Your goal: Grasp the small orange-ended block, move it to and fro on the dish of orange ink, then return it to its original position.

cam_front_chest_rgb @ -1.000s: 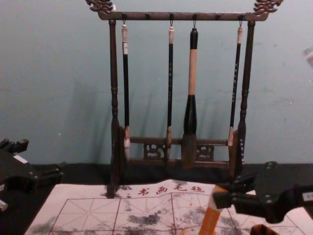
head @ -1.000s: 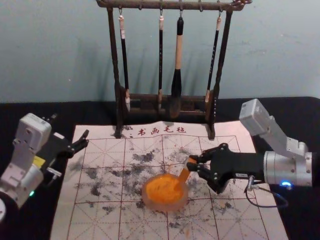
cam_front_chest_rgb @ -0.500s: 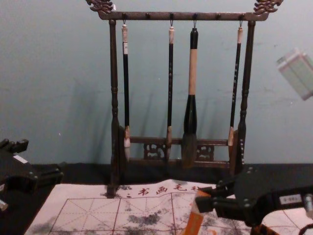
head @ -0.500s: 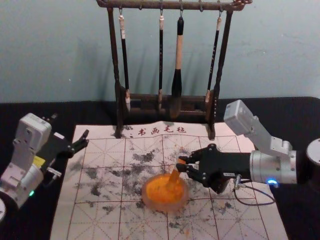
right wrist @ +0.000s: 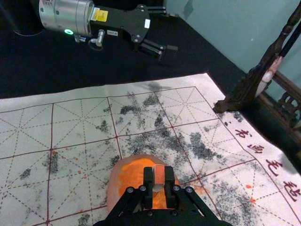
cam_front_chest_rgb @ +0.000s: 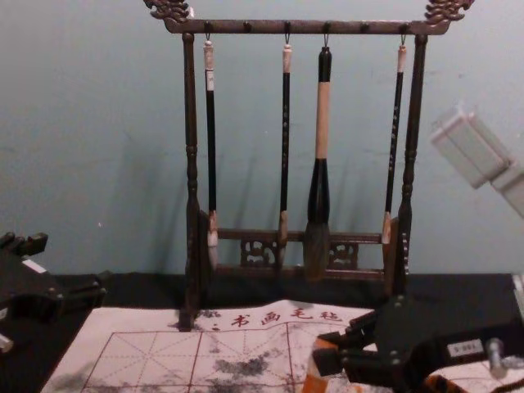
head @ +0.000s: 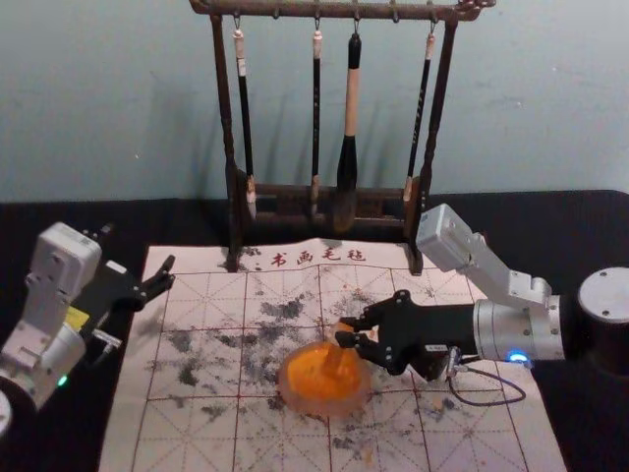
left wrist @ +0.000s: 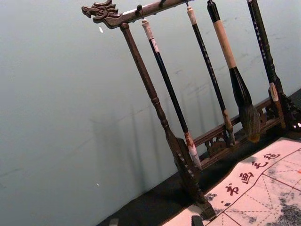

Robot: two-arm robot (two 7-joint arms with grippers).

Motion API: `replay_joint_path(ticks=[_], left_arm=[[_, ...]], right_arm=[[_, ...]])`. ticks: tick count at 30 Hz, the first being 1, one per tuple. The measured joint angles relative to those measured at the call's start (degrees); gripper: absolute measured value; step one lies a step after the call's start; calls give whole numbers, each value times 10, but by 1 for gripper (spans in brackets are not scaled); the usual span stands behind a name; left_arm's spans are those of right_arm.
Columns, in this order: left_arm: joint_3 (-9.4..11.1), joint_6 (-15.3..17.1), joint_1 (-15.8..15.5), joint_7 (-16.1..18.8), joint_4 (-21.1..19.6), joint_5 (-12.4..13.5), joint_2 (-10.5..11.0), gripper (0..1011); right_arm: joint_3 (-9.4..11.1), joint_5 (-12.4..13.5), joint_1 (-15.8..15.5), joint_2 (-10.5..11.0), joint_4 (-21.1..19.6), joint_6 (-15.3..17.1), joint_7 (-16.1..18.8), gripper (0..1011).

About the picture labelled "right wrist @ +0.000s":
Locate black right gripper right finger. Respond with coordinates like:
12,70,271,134
164,166,213,221

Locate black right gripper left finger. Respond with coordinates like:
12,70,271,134
107,166,155,221

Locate red and white seal stamp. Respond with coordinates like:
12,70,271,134
152,164,166,190

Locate round orange ink paste dish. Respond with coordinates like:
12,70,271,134
107,154,182,212

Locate dark carved wooden brush rack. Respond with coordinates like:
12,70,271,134
213,0,301,143

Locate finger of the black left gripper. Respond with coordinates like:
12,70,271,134
132,38,179,62
141,5,181,19

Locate black table cloth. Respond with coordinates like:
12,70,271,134
0,0,301,176

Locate white felt mat red grid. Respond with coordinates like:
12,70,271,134
0,73,301,226

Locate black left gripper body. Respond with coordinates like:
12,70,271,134
90,5,151,45

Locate calligraphy brush black handle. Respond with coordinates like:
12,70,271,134
255,22,301,98

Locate dark cable with silver plug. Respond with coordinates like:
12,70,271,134
87,29,106,51

